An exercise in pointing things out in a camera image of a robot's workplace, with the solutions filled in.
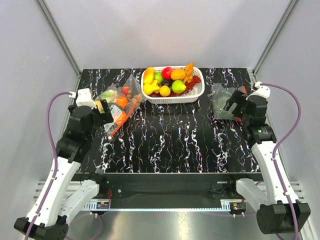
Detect red fake fruit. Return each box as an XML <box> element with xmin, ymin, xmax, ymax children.
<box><xmin>121</xmin><ymin>86</ymin><xmax>132</xmax><ymax>95</ymax></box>

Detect brown fake longan bunch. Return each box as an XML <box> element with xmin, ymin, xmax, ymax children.
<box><xmin>126</xmin><ymin>93</ymin><xmax>142</xmax><ymax>102</ymax></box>

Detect blue zip clear bag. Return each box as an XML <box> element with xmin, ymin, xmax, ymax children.
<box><xmin>118</xmin><ymin>74</ymin><xmax>147</xmax><ymax>106</ymax></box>

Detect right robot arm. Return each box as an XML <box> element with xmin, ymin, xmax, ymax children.
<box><xmin>224</xmin><ymin>82</ymin><xmax>311</xmax><ymax>239</ymax></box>

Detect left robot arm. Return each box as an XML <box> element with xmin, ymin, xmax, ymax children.
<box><xmin>14</xmin><ymin>100</ymin><xmax>113</xmax><ymax>240</ymax></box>

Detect orange zip bag of fruit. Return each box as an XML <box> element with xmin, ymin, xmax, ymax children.
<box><xmin>95</xmin><ymin>86</ymin><xmax>138</xmax><ymax>140</ymax></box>

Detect fake broccoli head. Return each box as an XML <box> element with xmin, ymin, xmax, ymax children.
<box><xmin>212</xmin><ymin>94</ymin><xmax>234</xmax><ymax>120</ymax></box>

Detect red zip bag with broccoli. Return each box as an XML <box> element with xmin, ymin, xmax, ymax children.
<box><xmin>211</xmin><ymin>83</ymin><xmax>248</xmax><ymax>122</ymax></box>

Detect yellow fake bell pepper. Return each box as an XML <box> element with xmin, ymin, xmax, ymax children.
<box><xmin>143</xmin><ymin>79</ymin><xmax>160</xmax><ymax>96</ymax></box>

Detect yellow fake mango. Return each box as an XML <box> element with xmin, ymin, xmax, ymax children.
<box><xmin>143</xmin><ymin>67</ymin><xmax>155</xmax><ymax>84</ymax></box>

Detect yellow fake lemon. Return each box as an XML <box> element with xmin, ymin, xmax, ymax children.
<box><xmin>159</xmin><ymin>85</ymin><xmax>171</xmax><ymax>97</ymax></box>

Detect red fake chili peppers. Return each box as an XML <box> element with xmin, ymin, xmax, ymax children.
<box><xmin>169</xmin><ymin>75</ymin><xmax>202</xmax><ymax>97</ymax></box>

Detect green fake apple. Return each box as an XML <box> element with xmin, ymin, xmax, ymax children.
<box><xmin>153</xmin><ymin>72</ymin><xmax>164</xmax><ymax>84</ymax></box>

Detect orange fake carrot bunch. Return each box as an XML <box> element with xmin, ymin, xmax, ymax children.
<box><xmin>183</xmin><ymin>62</ymin><xmax>194</xmax><ymax>83</ymax></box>

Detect red fake apple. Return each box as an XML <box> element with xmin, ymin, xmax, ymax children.
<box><xmin>161</xmin><ymin>66</ymin><xmax>174</xmax><ymax>80</ymax></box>

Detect green fake pear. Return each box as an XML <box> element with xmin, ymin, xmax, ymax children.
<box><xmin>171</xmin><ymin>80</ymin><xmax>187</xmax><ymax>94</ymax></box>

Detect orange fake fruit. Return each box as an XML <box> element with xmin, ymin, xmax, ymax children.
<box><xmin>170</xmin><ymin>69</ymin><xmax>186</xmax><ymax>81</ymax></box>

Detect white plastic basket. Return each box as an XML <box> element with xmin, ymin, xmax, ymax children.
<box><xmin>141</xmin><ymin>62</ymin><xmax>205</xmax><ymax>104</ymax></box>

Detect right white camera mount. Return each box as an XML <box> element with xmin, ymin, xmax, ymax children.
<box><xmin>246</xmin><ymin>81</ymin><xmax>271</xmax><ymax>101</ymax></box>

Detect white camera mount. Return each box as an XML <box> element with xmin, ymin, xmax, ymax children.
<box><xmin>69</xmin><ymin>88</ymin><xmax>97</xmax><ymax>109</ymax></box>
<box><xmin>246</xmin><ymin>81</ymin><xmax>271</xmax><ymax>101</ymax></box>

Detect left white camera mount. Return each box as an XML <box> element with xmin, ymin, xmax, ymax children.
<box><xmin>69</xmin><ymin>88</ymin><xmax>97</xmax><ymax>109</ymax></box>

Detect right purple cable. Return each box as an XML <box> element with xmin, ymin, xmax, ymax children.
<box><xmin>254</xmin><ymin>81</ymin><xmax>302</xmax><ymax>240</ymax></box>

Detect purple cable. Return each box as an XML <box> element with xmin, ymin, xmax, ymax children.
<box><xmin>26</xmin><ymin>91</ymin><xmax>77</xmax><ymax>240</ymax></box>
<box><xmin>254</xmin><ymin>81</ymin><xmax>302</xmax><ymax>240</ymax></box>

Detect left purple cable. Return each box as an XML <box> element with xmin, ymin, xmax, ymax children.
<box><xmin>26</xmin><ymin>91</ymin><xmax>77</xmax><ymax>240</ymax></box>

